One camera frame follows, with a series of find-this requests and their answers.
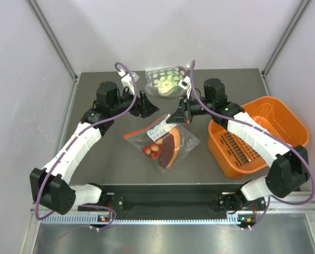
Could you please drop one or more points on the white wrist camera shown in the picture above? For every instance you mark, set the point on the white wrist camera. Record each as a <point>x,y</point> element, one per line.
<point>185,84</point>
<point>127,81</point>

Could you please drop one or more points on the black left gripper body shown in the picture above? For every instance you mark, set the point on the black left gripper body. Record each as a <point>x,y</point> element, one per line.
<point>138,109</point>

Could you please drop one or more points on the clear orange-zip bag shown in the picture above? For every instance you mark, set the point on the clear orange-zip bag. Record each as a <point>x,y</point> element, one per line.
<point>156,130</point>

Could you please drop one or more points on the orange plastic basket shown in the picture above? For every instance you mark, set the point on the orange plastic basket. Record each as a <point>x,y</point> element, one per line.
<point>242,150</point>

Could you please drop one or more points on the fake orange-purple fruit slice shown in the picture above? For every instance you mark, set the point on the fake orange-purple fruit slice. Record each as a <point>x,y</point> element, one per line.
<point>170,148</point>

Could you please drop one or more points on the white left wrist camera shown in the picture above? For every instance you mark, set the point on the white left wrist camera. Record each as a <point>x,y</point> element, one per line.
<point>127,81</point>

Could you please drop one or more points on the clear bag with dotted item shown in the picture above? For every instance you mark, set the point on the clear bag with dotted item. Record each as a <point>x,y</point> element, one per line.
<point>165,82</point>

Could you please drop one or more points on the grey slotted cable duct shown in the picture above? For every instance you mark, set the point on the grey slotted cable duct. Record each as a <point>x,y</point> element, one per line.
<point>104,218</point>

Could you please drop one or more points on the fake red berry bunch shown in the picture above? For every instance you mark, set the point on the fake red berry bunch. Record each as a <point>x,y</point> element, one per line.
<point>153,150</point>

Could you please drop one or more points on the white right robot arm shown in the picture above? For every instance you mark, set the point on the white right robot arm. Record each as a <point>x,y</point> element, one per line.
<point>288,165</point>

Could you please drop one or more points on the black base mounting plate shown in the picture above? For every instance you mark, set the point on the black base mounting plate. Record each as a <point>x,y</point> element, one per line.
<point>175,201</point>

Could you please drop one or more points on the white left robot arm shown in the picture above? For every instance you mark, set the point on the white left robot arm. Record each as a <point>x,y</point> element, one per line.
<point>50,185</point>

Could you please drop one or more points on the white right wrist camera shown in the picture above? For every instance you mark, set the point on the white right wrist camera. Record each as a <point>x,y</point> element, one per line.
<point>185,84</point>

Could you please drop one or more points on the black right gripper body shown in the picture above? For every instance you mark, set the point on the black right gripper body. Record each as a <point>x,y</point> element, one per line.
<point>188,105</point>

